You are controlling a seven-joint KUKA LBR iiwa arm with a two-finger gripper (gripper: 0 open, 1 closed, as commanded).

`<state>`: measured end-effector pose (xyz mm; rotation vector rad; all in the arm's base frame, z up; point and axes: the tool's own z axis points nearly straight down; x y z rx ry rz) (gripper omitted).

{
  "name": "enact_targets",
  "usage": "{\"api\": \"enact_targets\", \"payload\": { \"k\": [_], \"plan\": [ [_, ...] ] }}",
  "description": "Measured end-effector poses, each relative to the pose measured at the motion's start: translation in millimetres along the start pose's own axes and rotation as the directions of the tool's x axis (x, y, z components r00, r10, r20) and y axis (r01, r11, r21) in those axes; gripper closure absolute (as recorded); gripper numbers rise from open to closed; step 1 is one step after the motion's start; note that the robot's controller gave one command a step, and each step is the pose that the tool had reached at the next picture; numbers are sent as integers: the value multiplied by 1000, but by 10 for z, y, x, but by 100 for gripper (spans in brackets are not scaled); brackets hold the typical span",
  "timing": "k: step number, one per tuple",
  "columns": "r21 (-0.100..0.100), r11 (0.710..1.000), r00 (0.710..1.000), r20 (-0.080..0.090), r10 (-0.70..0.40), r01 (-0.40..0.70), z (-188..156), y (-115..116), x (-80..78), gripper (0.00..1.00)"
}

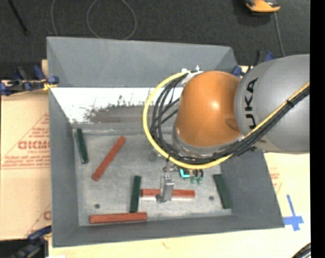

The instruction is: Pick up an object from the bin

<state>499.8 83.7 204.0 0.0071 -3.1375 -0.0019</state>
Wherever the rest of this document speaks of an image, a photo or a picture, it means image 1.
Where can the black cylinder on white bracket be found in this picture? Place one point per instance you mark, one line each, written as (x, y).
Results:
(201, 174)

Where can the grey metal bin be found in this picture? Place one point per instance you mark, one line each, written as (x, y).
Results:
(116, 60)

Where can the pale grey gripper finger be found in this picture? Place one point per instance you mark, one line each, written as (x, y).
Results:
(161, 187)
(168, 189)

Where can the red-brown flat block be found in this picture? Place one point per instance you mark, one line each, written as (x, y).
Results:
(116, 218)
(184, 193)
(108, 158)

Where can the dark green flat block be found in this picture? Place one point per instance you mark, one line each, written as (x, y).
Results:
(81, 146)
(222, 192)
(135, 193)

